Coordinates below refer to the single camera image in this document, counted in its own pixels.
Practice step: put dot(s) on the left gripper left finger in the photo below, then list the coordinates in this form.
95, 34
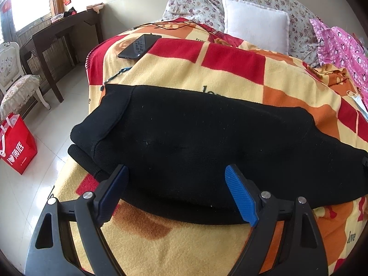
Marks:
52, 250

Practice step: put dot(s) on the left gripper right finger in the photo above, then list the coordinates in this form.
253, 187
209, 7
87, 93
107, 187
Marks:
284, 239

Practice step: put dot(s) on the black pants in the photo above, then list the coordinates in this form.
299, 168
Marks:
176, 145

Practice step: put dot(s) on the red shopping bag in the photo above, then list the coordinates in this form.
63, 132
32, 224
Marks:
18, 146

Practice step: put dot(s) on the light blue face mask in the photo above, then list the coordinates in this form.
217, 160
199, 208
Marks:
359, 102

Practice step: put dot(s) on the white upholstered chair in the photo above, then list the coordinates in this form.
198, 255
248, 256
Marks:
17, 87

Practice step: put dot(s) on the dark wooden desk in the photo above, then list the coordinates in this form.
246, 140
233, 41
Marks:
43, 39

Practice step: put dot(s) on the pink penguin quilt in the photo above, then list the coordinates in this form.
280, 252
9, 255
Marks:
337, 47

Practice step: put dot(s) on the yellow red orange blanket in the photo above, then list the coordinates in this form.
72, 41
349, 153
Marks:
192, 57

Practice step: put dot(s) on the white square pillow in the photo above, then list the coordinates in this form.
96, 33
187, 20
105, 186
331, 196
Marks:
264, 27

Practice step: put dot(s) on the black smartphone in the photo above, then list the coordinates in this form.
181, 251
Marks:
139, 47

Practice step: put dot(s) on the floral grey quilt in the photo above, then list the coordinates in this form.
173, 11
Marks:
302, 39

